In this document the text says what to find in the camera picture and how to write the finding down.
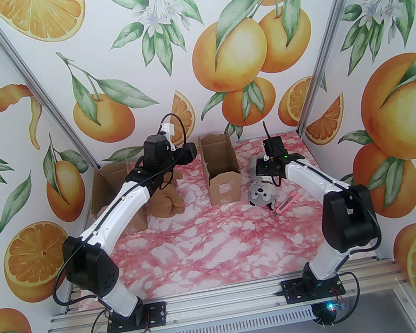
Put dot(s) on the black puck with status light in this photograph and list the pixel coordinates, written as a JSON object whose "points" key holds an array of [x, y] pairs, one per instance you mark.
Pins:
{"points": [[326, 310]]}

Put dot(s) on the pink utility knife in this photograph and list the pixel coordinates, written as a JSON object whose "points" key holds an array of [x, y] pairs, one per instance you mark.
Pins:
{"points": [[287, 203]]}

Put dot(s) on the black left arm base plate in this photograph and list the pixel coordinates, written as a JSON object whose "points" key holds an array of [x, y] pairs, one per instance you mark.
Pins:
{"points": [[156, 314]]}

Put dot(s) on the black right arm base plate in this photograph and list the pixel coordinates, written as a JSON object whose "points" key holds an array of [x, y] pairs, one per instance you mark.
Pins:
{"points": [[293, 291]]}

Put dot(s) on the plain taped cardboard box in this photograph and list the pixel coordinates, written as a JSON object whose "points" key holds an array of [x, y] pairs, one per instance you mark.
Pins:
{"points": [[223, 183]]}

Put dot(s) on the aluminium corner post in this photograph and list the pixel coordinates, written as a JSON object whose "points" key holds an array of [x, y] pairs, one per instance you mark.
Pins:
{"points": [[332, 34], [42, 89]]}

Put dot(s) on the grey koala plush toy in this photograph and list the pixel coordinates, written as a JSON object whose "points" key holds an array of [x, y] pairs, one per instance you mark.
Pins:
{"points": [[260, 192]]}

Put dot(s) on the brown plush toy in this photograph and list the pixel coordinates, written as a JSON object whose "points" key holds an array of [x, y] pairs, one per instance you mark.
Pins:
{"points": [[166, 199]]}

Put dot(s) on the aluminium rail frame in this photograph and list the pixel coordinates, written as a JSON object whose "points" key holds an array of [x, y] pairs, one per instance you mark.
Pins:
{"points": [[224, 302]]}

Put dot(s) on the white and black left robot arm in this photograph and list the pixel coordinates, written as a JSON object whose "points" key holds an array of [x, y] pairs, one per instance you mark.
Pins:
{"points": [[121, 213]]}

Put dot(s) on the cardboard box with white label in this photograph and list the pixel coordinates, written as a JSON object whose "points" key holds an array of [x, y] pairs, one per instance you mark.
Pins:
{"points": [[117, 201]]}

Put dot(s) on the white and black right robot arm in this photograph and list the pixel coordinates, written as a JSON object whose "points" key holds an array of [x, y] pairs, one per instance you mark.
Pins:
{"points": [[313, 179]]}

